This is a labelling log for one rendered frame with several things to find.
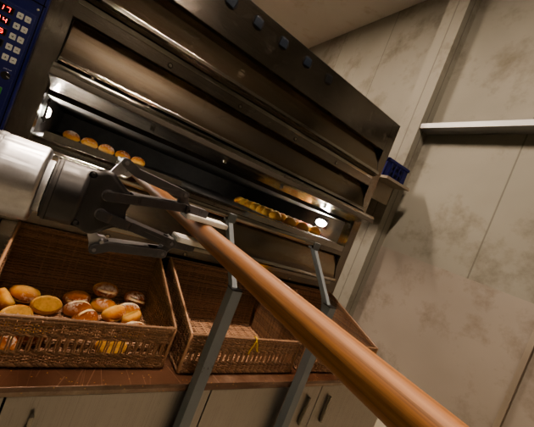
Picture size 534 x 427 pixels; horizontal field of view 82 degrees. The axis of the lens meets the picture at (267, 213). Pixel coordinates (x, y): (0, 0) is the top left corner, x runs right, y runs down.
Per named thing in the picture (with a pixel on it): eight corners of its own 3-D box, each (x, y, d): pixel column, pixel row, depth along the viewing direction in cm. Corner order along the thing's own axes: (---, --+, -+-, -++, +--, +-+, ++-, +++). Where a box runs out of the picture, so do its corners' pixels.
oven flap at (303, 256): (6, 199, 111) (27, 150, 117) (331, 281, 211) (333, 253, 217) (5, 198, 108) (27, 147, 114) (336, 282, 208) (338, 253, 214)
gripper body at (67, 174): (59, 150, 39) (134, 176, 44) (36, 212, 39) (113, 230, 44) (55, 154, 33) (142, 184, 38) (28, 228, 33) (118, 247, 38)
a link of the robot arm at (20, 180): (-21, 199, 37) (38, 213, 40) (-47, 217, 29) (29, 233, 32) (5, 128, 36) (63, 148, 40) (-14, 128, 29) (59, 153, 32)
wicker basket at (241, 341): (147, 307, 147) (168, 254, 146) (243, 318, 179) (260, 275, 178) (175, 375, 107) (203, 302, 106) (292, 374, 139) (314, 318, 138)
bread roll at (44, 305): (60, 315, 111) (57, 317, 115) (65, 296, 114) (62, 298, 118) (27, 313, 105) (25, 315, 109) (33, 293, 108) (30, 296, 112)
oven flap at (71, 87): (47, 73, 99) (49, 89, 115) (372, 224, 198) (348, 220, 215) (51, 65, 99) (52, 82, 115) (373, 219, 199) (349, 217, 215)
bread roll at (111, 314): (126, 302, 127) (132, 312, 125) (118, 313, 129) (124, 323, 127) (104, 306, 118) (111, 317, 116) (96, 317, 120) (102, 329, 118)
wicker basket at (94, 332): (-9, 286, 116) (16, 219, 115) (141, 304, 148) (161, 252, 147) (-53, 369, 76) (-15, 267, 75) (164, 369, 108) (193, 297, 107)
